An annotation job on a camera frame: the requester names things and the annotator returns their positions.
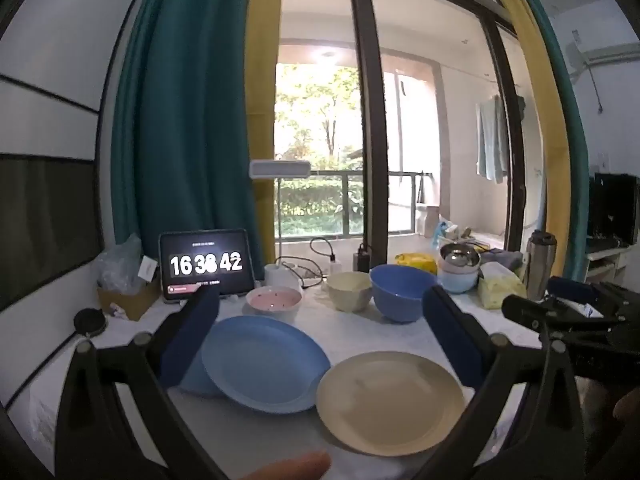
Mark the black round object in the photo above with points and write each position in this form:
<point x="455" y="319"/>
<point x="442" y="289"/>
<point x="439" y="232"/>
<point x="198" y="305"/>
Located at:
<point x="90" y="321"/>

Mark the pink speckled bowl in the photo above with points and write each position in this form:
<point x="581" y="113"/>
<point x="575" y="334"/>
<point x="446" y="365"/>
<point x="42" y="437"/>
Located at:
<point x="274" y="300"/>

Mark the cream bowl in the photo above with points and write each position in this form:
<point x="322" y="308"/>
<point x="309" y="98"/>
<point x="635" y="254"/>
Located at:
<point x="350" y="290"/>

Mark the grey cloth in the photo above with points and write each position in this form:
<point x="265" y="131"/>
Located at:
<point x="507" y="258"/>

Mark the beige plate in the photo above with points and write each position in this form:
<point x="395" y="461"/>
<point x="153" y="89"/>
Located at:
<point x="390" y="402"/>

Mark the blue plastic bag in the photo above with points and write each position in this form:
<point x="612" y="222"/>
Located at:
<point x="441" y="230"/>

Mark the black tablet clock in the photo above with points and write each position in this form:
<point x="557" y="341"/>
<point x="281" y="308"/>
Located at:
<point x="205" y="262"/>

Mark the black monitor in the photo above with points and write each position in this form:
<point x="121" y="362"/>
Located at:
<point x="615" y="207"/>

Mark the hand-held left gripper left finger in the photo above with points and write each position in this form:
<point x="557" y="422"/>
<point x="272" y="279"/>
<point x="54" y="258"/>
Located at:
<point x="192" y="335"/>

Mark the teal curtain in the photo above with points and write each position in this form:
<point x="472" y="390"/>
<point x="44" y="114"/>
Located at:
<point x="185" y="110"/>
<point x="575" y="150"/>

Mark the person's right hand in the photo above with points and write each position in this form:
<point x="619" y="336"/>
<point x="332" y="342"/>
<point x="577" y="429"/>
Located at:
<point x="630" y="409"/>

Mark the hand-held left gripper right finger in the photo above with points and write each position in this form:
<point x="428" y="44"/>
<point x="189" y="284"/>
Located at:
<point x="450" y="340"/>

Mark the small white box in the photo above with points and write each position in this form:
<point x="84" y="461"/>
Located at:
<point x="148" y="267"/>

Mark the white basket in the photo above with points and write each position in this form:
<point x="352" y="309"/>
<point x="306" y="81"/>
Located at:
<point x="457" y="232"/>

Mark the light blue bowl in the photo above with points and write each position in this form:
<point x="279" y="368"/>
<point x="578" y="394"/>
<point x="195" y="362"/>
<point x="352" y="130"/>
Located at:
<point x="457" y="282"/>

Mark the person's left hand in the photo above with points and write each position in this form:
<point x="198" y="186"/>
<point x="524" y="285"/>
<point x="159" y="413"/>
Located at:
<point x="295" y="466"/>

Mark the white desk lamp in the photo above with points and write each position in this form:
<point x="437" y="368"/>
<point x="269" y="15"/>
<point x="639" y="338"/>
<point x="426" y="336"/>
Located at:
<point x="280" y="168"/>

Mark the yellow tissue pack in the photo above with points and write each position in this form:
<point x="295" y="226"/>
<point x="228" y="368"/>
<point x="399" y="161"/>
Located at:
<point x="500" y="287"/>

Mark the steel thermos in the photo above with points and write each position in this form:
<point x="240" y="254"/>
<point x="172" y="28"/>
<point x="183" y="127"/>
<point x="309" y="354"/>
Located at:
<point x="541" y="265"/>

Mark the pink steel-lined bowl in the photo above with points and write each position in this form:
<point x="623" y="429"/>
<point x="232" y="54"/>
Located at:
<point x="459" y="255"/>

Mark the white charger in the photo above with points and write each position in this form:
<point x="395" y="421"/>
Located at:
<point x="335" y="266"/>

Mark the light blue plate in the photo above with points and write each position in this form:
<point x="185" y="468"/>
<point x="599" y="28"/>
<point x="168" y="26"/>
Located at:
<point x="265" y="360"/>

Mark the light blue hanging towel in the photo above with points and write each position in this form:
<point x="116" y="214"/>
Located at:
<point x="492" y="140"/>

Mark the balcony railing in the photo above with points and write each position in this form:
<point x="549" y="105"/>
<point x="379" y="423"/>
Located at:
<point x="350" y="174"/>

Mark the dark door frame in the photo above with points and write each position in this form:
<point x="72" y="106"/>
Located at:
<point x="372" y="110"/>

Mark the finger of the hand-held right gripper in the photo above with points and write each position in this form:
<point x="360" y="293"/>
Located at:
<point x="572" y="290"/>
<point x="525" y="312"/>

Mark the yellow wipes packet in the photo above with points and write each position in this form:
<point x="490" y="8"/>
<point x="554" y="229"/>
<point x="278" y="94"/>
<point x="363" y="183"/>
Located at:
<point x="415" y="261"/>

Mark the black power adapter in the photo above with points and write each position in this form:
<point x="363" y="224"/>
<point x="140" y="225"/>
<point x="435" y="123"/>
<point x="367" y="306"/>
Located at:
<point x="362" y="259"/>

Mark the white air conditioner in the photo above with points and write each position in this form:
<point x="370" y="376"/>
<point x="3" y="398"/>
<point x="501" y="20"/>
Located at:
<point x="610" y="54"/>

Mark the yellow curtain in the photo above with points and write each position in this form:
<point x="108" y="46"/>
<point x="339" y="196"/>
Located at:
<point x="545" y="135"/>
<point x="262" y="85"/>

